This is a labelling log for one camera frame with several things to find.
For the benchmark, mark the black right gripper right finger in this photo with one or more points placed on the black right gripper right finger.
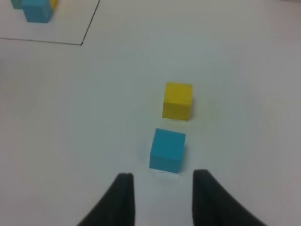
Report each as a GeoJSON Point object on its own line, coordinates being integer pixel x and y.
{"type": "Point", "coordinates": [212, 205]}

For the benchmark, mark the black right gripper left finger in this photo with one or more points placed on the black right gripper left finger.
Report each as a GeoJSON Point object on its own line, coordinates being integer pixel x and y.
{"type": "Point", "coordinates": [116, 207]}

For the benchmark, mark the blue template cube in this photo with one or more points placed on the blue template cube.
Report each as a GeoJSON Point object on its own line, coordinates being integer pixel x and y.
{"type": "Point", "coordinates": [37, 11]}

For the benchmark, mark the yellow template cube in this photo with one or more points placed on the yellow template cube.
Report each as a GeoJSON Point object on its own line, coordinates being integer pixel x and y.
{"type": "Point", "coordinates": [53, 4]}

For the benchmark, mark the green template cube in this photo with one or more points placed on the green template cube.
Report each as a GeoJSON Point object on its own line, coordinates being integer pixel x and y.
{"type": "Point", "coordinates": [17, 4]}

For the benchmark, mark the loose yellow cube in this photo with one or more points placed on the loose yellow cube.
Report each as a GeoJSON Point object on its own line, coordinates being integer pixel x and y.
{"type": "Point", "coordinates": [177, 104]}

